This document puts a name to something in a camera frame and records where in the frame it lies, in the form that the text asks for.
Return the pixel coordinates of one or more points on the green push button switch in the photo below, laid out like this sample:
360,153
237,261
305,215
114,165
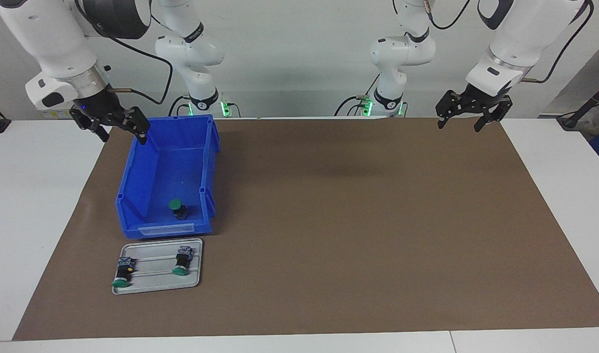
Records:
124,271
175,204
183,260

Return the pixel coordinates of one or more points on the black stand with pole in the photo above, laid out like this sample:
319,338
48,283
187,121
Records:
574,120

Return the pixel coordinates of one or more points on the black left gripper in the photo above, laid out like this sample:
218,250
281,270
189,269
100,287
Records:
481,98

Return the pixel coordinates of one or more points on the blue plastic storage bin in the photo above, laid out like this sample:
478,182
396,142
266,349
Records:
162,166

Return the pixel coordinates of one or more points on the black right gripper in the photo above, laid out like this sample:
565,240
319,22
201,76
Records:
97,105

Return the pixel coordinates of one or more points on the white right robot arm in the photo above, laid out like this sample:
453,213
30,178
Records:
44,34

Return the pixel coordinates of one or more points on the green lit base connector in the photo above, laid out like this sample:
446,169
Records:
224,109
367,105

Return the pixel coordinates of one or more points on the brown table mat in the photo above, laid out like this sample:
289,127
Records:
377,269

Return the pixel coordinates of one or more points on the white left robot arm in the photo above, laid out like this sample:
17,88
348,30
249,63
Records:
520,39

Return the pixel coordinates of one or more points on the grey metal tray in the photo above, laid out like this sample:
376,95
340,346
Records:
154,275

